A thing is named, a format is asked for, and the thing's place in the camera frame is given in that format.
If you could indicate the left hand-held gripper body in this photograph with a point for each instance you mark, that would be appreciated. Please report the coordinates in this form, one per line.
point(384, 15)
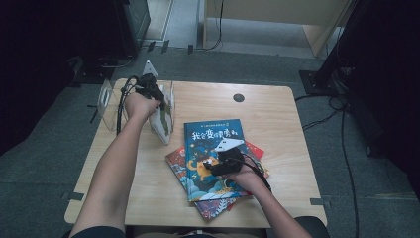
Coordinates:
point(147, 84)

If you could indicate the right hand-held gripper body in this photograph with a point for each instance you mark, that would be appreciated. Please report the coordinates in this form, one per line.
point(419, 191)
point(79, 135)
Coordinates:
point(231, 160)

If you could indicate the dark blue picture book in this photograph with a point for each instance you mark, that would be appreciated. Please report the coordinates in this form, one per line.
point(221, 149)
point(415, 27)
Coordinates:
point(198, 145)

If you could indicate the white caterpillar picture book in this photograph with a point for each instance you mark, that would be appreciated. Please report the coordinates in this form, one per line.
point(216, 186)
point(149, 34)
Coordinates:
point(161, 129)

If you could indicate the light blue monsters picture book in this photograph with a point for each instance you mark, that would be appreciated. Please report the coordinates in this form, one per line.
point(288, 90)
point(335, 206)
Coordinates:
point(175, 162)

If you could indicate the clear acrylic book rack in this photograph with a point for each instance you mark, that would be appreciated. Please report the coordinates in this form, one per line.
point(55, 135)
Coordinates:
point(105, 99)

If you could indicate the person's left hand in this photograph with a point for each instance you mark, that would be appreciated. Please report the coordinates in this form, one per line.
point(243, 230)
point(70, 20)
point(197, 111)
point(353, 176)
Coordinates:
point(138, 107)

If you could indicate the person's right hand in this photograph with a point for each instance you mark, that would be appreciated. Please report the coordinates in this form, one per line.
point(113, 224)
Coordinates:
point(249, 180)

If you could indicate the black tape strip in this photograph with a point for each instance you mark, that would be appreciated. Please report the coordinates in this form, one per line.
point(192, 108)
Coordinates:
point(165, 46)
point(190, 49)
point(151, 46)

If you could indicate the dark cabinet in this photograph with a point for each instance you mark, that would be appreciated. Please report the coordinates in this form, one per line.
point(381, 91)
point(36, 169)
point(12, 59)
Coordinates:
point(137, 23)

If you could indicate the black round table grommet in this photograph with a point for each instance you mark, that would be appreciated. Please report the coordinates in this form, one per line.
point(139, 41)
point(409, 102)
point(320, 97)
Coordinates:
point(238, 97)

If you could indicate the person's lap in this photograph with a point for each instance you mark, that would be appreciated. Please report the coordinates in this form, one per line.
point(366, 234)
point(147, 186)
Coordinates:
point(158, 234)

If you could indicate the grey tape strip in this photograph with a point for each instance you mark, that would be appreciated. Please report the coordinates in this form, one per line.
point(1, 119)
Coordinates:
point(73, 196)
point(320, 202)

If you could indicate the black chair armrest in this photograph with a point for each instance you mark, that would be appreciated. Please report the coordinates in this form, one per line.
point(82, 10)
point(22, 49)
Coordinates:
point(318, 228)

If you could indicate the black metal stand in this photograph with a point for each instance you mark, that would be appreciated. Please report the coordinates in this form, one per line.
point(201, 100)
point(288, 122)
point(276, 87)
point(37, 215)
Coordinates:
point(313, 82)

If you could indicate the light wooden cabinet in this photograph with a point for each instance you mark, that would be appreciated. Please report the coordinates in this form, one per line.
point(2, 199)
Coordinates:
point(270, 11)

